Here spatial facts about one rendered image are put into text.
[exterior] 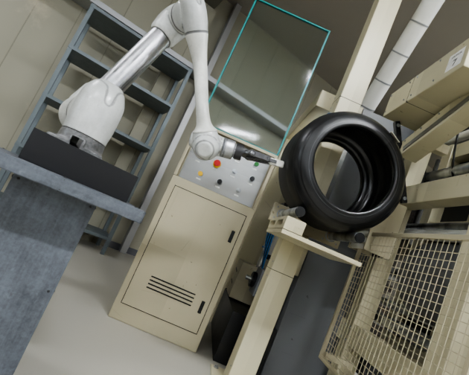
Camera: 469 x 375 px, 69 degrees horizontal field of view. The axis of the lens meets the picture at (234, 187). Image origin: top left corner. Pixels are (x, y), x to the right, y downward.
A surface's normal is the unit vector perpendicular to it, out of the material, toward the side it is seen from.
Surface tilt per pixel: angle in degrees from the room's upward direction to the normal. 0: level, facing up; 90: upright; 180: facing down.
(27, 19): 90
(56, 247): 90
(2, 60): 90
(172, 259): 90
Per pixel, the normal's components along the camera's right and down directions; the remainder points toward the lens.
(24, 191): 0.46, 0.06
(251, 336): 0.08, -0.12
